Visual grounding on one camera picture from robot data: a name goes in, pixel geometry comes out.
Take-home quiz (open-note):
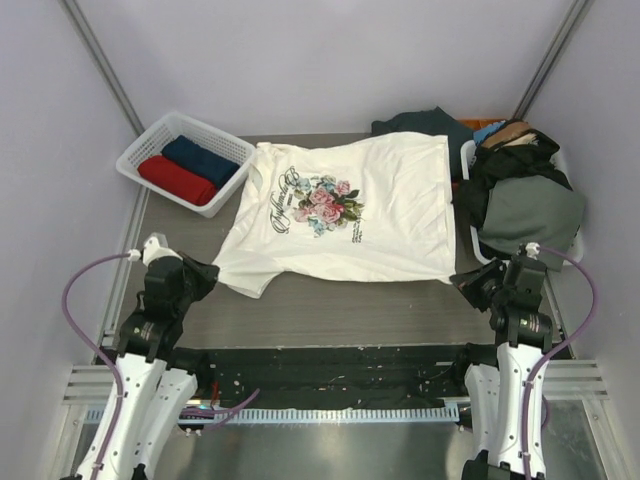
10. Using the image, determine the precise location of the white floral print t-shirt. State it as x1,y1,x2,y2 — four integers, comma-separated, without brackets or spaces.
215,132,456,298

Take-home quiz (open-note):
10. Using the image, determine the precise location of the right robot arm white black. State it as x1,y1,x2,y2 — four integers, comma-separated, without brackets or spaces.
450,253,553,479

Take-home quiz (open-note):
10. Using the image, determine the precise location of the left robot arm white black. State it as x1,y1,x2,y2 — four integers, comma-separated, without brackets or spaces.
73,254,219,479

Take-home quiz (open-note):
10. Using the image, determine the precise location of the white plastic laundry bin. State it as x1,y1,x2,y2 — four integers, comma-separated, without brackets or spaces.
460,140,584,264

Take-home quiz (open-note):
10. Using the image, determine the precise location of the grey green t-shirt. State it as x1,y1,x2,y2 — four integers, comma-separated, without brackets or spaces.
478,176,586,257

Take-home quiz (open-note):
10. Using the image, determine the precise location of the rolled red t-shirt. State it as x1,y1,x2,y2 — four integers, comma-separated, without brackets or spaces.
138,155,218,206

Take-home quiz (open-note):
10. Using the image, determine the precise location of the rolled navy blue t-shirt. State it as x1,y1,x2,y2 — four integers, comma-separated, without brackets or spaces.
161,135,239,189

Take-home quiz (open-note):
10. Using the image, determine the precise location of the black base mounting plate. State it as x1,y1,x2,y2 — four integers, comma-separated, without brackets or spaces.
170,343,498,410

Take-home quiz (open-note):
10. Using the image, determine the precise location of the white plastic lattice basket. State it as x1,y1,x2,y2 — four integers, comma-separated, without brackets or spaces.
116,112,255,218

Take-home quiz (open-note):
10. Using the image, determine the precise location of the black crumpled garment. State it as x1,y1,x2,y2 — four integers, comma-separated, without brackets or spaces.
453,129,572,229

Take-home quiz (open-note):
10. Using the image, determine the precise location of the blue cloth in bin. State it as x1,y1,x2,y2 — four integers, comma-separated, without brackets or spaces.
473,120,507,146

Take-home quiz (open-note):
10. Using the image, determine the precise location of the tan beige garment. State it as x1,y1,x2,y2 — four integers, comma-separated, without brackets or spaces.
480,119,534,149

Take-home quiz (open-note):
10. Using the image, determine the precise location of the orange plastic tray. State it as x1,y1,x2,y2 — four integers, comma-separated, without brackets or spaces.
459,118,503,131

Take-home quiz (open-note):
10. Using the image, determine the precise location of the dark teal folded t-shirt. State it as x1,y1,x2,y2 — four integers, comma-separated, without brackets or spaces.
371,107,473,181

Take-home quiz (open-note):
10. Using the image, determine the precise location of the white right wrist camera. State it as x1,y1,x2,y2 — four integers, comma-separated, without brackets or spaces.
517,242,541,260

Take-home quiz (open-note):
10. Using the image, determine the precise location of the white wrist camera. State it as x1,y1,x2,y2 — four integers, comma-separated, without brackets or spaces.
126,233,180,267
517,242,541,260

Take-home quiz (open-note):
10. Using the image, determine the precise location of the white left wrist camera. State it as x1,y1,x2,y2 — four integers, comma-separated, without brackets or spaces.
126,233,180,267

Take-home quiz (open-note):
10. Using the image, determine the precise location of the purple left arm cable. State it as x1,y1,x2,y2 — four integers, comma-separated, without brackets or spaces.
60,252,261,480

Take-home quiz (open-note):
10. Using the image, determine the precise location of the slotted white cable duct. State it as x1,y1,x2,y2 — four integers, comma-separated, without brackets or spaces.
85,404,460,425

